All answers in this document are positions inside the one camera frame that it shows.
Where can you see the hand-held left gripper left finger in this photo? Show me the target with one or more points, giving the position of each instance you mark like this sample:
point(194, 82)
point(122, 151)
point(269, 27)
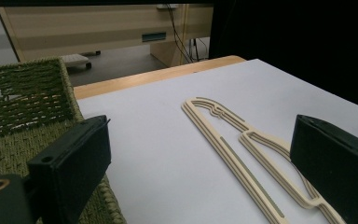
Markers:
point(74, 161)

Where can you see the beige wooden desk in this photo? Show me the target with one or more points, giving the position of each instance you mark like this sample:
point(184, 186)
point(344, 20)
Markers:
point(84, 31)

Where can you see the white power strip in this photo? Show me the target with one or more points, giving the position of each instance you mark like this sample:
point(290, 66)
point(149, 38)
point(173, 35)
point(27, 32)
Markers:
point(167, 6)

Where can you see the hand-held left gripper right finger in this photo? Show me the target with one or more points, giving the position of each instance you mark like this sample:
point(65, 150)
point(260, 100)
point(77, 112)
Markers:
point(338, 168)

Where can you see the white wheeled base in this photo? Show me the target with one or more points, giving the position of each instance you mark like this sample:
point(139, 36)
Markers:
point(74, 59)

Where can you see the green woven basket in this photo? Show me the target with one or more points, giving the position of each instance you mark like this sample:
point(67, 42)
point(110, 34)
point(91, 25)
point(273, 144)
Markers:
point(15, 143)

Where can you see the black curtain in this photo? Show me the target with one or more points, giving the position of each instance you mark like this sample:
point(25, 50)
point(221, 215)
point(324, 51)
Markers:
point(292, 40)

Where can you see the light wooden table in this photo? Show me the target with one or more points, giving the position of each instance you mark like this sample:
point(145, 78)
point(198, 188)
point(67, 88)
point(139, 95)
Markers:
point(121, 82)

